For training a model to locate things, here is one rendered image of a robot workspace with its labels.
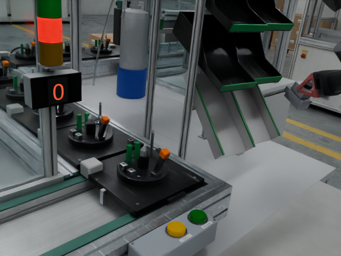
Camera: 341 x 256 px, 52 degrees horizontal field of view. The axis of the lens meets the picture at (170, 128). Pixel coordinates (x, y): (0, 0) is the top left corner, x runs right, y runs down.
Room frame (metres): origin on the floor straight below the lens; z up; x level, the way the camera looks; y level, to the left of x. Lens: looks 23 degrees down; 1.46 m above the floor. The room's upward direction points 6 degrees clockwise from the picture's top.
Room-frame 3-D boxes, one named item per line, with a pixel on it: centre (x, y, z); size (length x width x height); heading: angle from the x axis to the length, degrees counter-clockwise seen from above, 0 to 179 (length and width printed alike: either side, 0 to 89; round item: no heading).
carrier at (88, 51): (2.30, 0.51, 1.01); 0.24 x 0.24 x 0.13; 47
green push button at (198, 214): (0.66, -0.08, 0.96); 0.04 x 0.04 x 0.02
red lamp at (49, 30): (0.76, 0.28, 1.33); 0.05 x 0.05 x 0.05
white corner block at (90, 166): (0.82, 0.20, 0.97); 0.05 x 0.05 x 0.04; 47
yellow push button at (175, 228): (0.61, -0.04, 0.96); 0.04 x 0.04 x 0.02
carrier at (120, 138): (1.00, 0.25, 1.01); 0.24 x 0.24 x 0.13; 47
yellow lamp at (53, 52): (0.76, 0.28, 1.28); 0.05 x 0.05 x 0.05
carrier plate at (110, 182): (0.82, 0.06, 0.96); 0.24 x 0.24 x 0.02; 47
